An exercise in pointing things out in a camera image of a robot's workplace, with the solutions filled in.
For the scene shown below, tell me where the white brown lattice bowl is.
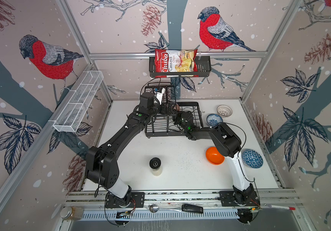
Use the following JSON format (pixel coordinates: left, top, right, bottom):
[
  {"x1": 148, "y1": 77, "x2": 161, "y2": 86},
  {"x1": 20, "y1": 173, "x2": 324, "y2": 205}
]
[{"x1": 217, "y1": 105, "x2": 233, "y2": 117}]

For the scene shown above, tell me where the black wire dish rack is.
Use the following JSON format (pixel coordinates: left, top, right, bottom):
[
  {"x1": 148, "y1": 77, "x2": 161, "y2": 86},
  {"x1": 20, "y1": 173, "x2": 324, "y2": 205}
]
[{"x1": 145, "y1": 82, "x2": 203, "y2": 138}]

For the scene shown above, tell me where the blue floral bowl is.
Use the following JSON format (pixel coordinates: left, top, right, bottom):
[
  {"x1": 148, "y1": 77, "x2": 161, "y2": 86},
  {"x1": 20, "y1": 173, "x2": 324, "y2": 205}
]
[{"x1": 206, "y1": 114, "x2": 223, "y2": 127}]

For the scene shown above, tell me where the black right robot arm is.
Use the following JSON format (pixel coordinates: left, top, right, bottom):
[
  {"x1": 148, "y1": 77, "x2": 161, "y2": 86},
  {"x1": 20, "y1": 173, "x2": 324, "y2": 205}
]
[{"x1": 173, "y1": 111, "x2": 260, "y2": 206}]

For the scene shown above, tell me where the red white marker pen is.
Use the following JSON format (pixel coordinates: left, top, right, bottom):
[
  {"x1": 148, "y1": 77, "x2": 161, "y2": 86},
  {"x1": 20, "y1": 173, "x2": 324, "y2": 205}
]
[{"x1": 267, "y1": 204, "x2": 296, "y2": 211}]

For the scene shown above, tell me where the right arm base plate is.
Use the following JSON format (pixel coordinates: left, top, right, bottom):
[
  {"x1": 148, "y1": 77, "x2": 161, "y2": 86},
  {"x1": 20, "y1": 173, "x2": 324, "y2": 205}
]
[{"x1": 218, "y1": 191, "x2": 260, "y2": 207}]

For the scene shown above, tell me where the orange plastic bowl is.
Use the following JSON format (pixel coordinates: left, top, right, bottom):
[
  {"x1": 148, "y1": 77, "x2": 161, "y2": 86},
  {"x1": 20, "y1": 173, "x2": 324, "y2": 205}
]
[{"x1": 206, "y1": 147, "x2": 225, "y2": 165}]

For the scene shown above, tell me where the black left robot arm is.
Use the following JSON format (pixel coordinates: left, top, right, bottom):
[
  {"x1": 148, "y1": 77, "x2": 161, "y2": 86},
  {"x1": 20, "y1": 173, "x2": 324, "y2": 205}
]
[{"x1": 85, "y1": 92, "x2": 174, "y2": 206}]

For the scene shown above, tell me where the metal spoon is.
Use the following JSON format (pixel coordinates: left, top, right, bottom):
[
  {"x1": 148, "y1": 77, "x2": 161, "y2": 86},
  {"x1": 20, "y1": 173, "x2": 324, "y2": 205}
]
[{"x1": 149, "y1": 204, "x2": 182, "y2": 213}]

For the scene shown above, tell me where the blue geometric patterned bowl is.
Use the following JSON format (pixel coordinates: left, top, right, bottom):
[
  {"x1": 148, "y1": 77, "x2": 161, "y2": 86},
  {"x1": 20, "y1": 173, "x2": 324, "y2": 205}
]
[{"x1": 242, "y1": 149, "x2": 264, "y2": 169}]

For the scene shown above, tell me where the black wall shelf basket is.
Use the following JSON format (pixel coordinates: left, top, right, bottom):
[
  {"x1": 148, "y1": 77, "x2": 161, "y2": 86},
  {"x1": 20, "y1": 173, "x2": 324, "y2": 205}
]
[{"x1": 149, "y1": 56, "x2": 211, "y2": 78}]

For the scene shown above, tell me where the black lid jar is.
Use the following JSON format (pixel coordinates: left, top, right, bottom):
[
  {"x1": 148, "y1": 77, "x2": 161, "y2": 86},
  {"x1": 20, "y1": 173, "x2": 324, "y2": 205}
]
[{"x1": 149, "y1": 157, "x2": 162, "y2": 176}]

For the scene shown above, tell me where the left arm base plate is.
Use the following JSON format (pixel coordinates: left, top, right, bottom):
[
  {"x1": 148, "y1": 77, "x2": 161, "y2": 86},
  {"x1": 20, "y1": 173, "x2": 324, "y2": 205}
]
[{"x1": 105, "y1": 192, "x2": 145, "y2": 208}]

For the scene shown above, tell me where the white wire mesh basket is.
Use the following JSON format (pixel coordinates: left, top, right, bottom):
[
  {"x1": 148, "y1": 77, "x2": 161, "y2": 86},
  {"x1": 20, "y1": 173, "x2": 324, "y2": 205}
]
[{"x1": 53, "y1": 70, "x2": 104, "y2": 132}]

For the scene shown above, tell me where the red patterned bowl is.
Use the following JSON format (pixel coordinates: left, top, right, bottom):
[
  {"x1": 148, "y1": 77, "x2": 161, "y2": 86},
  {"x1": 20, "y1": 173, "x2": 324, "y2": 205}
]
[{"x1": 175, "y1": 104, "x2": 181, "y2": 111}]

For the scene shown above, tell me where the glass jar with spice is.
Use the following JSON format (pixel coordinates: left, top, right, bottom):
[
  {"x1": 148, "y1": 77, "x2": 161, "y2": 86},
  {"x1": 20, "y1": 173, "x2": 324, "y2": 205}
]
[{"x1": 60, "y1": 207, "x2": 84, "y2": 220}]

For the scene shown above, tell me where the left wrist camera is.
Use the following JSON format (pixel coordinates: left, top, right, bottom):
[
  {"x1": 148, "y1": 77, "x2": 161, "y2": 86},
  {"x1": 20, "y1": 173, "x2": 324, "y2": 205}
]
[{"x1": 154, "y1": 87, "x2": 166, "y2": 105}]

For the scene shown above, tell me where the red cassava chips bag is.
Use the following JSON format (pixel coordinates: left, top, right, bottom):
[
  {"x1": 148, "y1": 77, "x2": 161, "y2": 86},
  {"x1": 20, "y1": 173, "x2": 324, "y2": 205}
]
[{"x1": 155, "y1": 49, "x2": 198, "y2": 74}]

